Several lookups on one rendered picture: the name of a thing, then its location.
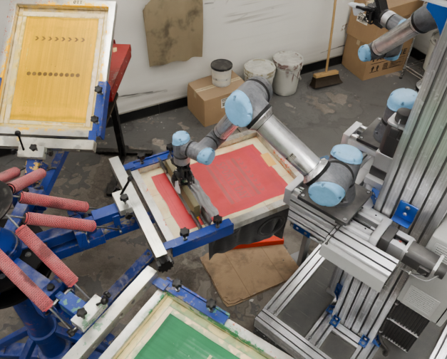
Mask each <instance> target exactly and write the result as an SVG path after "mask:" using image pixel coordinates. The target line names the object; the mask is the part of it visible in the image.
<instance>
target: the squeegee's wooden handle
mask: <svg viewBox="0 0 447 359"><path fill-rule="evenodd" d="M165 166H166V168H167V170H168V174H169V175H170V177H171V178H172V175H173V172H174V171H175V170H176V169H177V168H176V167H175V165H173V164H172V163H171V160H170V159H169V160H166V161H165ZM180 193H181V195H182V196H183V199H184V200H185V202H186V203H187V205H188V206H189V208H190V210H191V211H193V212H194V214H195V216H196V217H198V216H200V205H199V204H198V202H197V200H196V198H195V197H194V196H193V194H192V192H191V191H190V189H189V187H188V186H187V185H183V186H181V188H180Z"/></svg>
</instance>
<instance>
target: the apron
mask: <svg viewBox="0 0 447 359"><path fill-rule="evenodd" d="M143 18H144V24H145V35H146V41H147V47H148V60H149V66H150V67H151V66H161V65H165V64H167V63H171V62H173V61H188V60H189V59H191V58H192V57H202V45H203V0H150V1H149V2H148V3H147V5H145V8H144V9H143Z"/></svg>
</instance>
